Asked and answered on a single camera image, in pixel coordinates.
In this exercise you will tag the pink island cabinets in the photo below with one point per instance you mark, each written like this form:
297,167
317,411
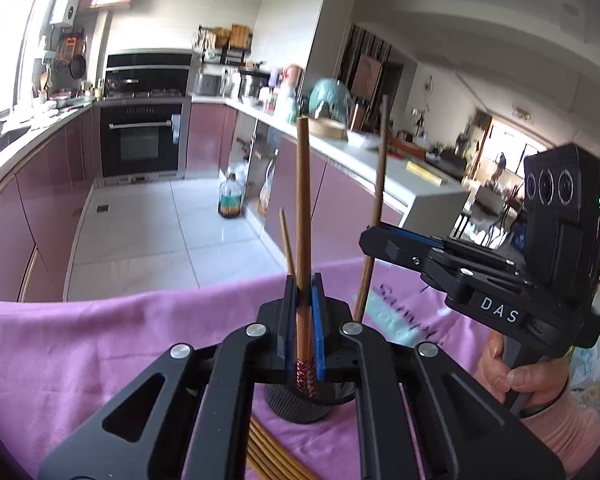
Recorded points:
300,180

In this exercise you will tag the black built-in oven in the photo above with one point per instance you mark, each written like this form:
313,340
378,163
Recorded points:
140,135

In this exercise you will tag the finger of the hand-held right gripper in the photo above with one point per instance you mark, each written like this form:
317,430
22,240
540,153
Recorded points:
410,234
390,250

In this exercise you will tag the hanging pans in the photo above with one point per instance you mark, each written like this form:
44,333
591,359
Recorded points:
72,57

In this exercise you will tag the steel rice cooker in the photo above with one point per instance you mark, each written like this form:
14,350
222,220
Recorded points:
254,85

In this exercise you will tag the bunch of wooden chopsticks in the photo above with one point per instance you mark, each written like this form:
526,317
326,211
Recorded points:
267,452

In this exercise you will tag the pink kitchen base cabinets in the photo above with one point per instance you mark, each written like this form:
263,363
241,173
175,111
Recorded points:
35,190

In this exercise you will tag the oil bottle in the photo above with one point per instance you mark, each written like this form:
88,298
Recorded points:
230,197

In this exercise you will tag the pink flower tablecloth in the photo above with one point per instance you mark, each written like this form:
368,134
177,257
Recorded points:
80,350

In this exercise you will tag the person's right hand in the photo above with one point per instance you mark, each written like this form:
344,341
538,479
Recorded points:
530,375

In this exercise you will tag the steel kitchen appliance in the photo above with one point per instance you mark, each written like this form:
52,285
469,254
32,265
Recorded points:
209,83

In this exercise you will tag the black mesh holder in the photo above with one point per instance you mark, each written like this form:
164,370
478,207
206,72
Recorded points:
300,407

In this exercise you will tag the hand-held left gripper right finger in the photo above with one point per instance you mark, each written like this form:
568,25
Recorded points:
318,320

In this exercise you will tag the teal food cover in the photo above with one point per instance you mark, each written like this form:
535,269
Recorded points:
330,97

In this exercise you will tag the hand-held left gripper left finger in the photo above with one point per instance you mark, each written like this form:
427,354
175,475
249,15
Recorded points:
291,320

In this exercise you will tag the black countertop shelf rack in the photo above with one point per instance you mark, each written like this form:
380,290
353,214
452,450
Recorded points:
227,45

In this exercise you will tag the wooden chopstick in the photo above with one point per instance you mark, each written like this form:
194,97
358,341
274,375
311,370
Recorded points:
304,200
380,170
286,240

